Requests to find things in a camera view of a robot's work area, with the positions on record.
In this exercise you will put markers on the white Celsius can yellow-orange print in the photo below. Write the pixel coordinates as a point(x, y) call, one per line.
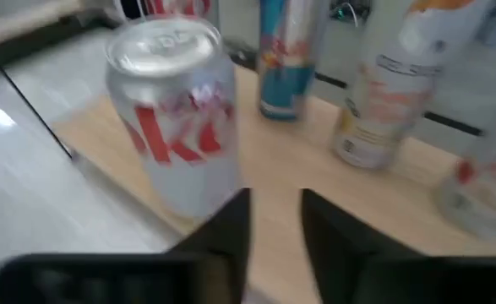
point(399, 84)

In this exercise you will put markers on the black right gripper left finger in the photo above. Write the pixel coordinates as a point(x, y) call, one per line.
point(188, 278)

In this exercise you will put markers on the Red Bull Sugarfree can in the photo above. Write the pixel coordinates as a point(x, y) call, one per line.
point(287, 59)

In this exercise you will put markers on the white Celsius Peach Vibe can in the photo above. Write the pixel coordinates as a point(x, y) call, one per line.
point(484, 190)

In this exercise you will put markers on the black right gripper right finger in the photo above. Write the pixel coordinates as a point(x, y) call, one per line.
point(378, 278)

